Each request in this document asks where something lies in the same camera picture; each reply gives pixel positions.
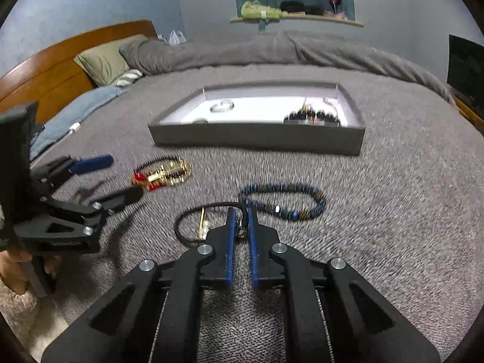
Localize green cloth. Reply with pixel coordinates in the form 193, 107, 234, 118
240, 0, 282, 21

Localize grey duvet roll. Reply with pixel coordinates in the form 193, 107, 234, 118
120, 32, 455, 106

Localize black cord bracelet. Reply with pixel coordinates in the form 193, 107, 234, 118
173, 201, 250, 246

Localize dark red bead bracelet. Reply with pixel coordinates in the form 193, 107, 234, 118
134, 154, 182, 176

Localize gold pearl hair clip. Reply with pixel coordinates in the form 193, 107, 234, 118
198, 207, 210, 240

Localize olive green pillow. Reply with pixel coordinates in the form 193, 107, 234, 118
74, 34, 147, 86

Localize blue brown beaded rope bracelet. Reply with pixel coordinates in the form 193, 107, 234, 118
238, 182, 328, 222

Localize black clothing pile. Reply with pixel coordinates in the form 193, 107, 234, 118
280, 0, 324, 16

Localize grey shallow cardboard tray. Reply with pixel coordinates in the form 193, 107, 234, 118
149, 80, 366, 156

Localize wooden window shelf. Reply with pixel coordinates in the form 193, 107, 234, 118
230, 13, 364, 28

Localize striped pillow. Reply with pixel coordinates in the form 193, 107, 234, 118
110, 69, 144, 88

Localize pink items on shelf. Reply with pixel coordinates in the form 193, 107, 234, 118
323, 11, 348, 21

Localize wooden tv stand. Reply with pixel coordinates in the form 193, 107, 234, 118
453, 94, 484, 135

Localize person's left hand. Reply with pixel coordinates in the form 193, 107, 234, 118
0, 248, 62, 296

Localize thin silver bangle pair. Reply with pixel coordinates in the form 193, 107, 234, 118
209, 99, 235, 113

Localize black television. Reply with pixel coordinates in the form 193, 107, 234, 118
447, 34, 484, 103

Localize wooden headboard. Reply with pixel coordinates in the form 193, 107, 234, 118
0, 20, 156, 123

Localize pink cord charm bracelet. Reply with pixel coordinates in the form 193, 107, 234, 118
302, 96, 342, 116

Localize blue pillow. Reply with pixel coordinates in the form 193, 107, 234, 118
30, 85, 126, 161

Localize large black bead bracelet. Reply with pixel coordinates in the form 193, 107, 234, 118
283, 107, 342, 127

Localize white plastic bag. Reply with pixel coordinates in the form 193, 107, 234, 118
158, 30, 187, 46

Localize gold red charm bracelet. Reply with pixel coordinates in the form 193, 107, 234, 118
131, 156, 192, 193

